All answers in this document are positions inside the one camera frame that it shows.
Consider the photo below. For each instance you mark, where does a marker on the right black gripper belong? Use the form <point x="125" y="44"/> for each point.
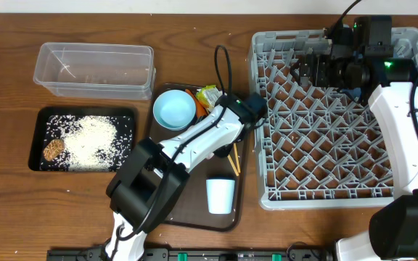
<point x="321" y="62"/>

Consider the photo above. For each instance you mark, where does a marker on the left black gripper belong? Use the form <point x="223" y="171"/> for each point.
<point x="225" y="151"/>

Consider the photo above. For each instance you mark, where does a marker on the light blue cup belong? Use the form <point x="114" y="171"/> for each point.
<point x="220" y="195"/>

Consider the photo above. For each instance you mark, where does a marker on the orange carrot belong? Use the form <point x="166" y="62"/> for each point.
<point x="200" y="110"/>

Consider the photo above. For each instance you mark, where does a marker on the green yellow snack wrapper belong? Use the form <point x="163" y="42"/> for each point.
<point x="208" y="96"/>

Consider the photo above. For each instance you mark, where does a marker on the light blue bowl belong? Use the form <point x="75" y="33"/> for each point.
<point x="174" y="110"/>

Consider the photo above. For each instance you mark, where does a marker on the white rice pile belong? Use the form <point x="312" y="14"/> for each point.
<point x="89" y="144"/>

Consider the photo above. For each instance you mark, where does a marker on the brown food scrap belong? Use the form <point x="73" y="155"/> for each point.
<point x="53" y="149"/>

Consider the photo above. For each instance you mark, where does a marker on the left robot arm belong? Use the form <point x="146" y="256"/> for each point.
<point x="149" y="183"/>

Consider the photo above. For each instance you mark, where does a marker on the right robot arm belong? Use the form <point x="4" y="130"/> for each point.
<point x="362" y="57"/>

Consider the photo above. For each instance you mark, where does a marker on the grey dishwasher rack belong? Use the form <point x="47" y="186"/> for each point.
<point x="317" y="147"/>

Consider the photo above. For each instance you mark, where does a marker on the brown serving tray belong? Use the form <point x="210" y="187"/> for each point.
<point x="191" y="210"/>

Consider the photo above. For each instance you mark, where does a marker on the clear plastic storage bin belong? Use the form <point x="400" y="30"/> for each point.
<point x="97" y="71"/>

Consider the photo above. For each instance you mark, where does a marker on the black plastic tray bin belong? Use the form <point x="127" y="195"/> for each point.
<point x="51" y="120"/>

